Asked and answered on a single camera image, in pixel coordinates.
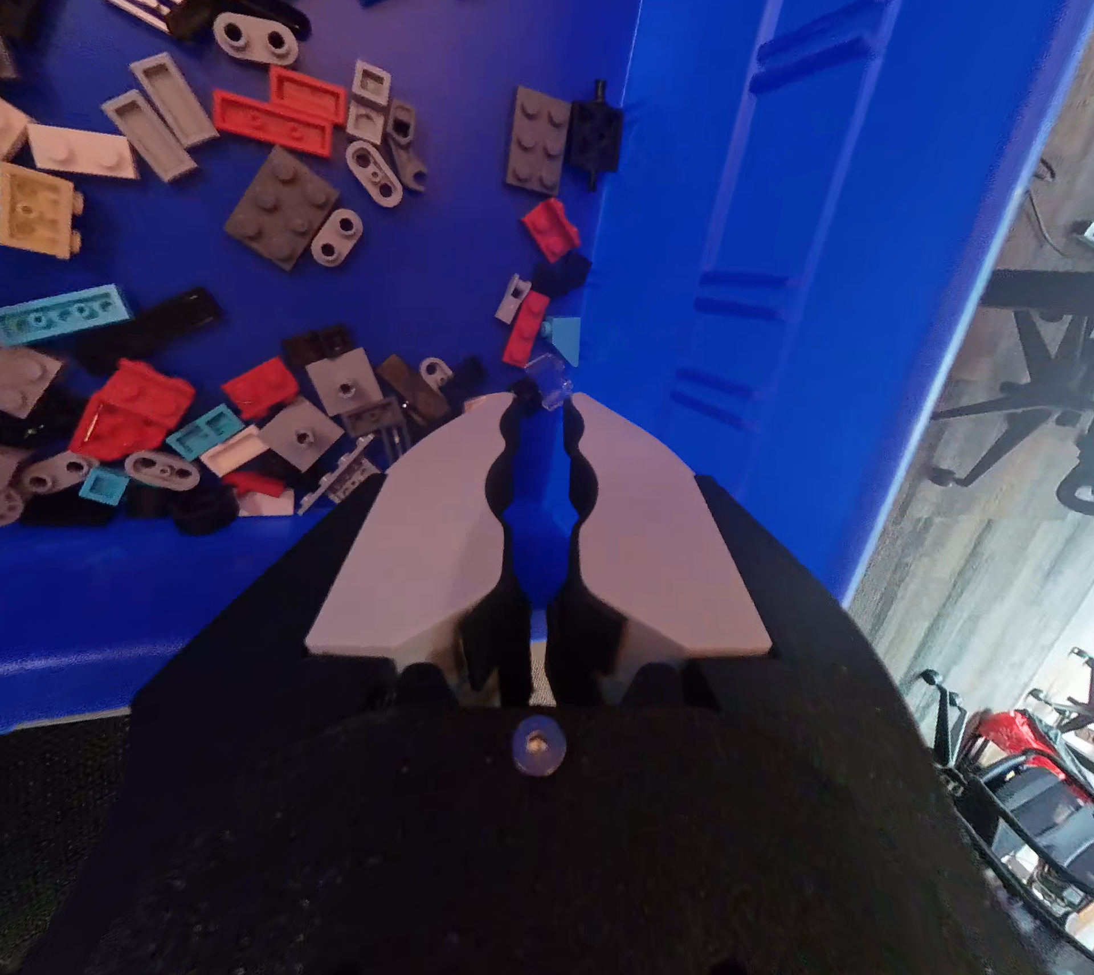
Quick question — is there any black office chair base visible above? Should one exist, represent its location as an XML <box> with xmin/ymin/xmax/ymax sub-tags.
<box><xmin>927</xmin><ymin>266</ymin><xmax>1094</xmax><ymax>516</ymax></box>

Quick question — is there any black honeycomb cushion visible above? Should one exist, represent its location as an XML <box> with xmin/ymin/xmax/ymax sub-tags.
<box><xmin>0</xmin><ymin>714</ymin><xmax>129</xmax><ymax>975</ymax></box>

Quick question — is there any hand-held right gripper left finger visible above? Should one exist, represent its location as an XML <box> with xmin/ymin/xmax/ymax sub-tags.
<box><xmin>303</xmin><ymin>390</ymin><xmax>524</xmax><ymax>667</ymax></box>

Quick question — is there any red and black chair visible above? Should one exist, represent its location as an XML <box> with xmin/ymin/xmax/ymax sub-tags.
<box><xmin>919</xmin><ymin>646</ymin><xmax>1094</xmax><ymax>942</ymax></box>

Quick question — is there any pile of lego bricks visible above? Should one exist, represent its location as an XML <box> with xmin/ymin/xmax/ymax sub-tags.
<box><xmin>0</xmin><ymin>0</ymin><xmax>625</xmax><ymax>540</ymax></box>

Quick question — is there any clear lego brick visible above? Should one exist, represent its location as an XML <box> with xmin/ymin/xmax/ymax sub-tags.
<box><xmin>524</xmin><ymin>355</ymin><xmax>571</xmax><ymax>414</ymax></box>

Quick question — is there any blue plastic bin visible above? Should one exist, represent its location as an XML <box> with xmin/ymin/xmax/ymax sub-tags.
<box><xmin>0</xmin><ymin>0</ymin><xmax>1094</xmax><ymax>737</ymax></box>

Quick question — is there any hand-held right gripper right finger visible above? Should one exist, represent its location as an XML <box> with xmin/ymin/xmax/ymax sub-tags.
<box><xmin>560</xmin><ymin>390</ymin><xmax>774</xmax><ymax>664</ymax></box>

